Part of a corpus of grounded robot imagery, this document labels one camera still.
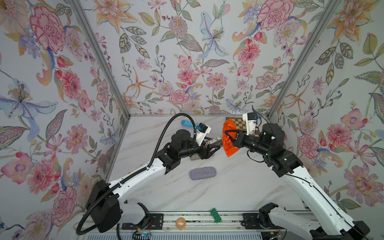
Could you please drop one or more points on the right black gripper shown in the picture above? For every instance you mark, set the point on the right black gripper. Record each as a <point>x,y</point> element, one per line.
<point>241,139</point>

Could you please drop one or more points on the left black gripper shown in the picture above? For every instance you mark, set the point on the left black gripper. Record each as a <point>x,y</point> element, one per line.
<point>204,154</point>

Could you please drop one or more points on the orange fluffy cloth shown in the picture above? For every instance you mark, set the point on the orange fluffy cloth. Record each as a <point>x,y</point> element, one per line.
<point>228,145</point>

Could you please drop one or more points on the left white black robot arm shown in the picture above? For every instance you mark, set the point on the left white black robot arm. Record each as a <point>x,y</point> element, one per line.
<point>108,204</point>

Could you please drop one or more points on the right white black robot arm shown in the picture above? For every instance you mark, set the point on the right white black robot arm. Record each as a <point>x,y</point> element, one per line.
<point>331,223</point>

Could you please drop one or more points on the grey beige eyeglass case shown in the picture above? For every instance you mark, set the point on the grey beige eyeglass case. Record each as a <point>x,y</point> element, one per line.
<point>196,157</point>

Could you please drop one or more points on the purple eyeglass case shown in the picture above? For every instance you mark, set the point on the purple eyeglass case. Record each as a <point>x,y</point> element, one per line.
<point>202,173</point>

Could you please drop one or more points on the blue cylindrical case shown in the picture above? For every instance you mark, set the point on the blue cylindrical case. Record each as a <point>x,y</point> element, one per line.
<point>189,124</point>

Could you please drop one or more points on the wooden chessboard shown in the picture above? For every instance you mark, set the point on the wooden chessboard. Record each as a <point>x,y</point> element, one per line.
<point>242,125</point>

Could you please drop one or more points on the green plastic block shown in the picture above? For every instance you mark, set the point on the green plastic block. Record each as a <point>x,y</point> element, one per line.
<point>216,216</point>

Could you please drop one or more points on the orange tape roll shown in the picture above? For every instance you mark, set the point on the orange tape roll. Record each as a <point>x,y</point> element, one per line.
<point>180,223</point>

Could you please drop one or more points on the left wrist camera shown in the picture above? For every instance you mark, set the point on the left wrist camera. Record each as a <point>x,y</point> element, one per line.
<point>202,131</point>

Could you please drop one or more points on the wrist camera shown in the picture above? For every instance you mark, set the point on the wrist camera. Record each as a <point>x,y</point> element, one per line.
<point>249,120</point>
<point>202,131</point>

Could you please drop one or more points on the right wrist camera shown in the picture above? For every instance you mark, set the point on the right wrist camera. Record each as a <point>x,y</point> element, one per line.
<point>249,120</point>

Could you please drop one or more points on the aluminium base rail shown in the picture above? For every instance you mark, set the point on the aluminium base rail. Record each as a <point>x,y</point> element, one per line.
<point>204,222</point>

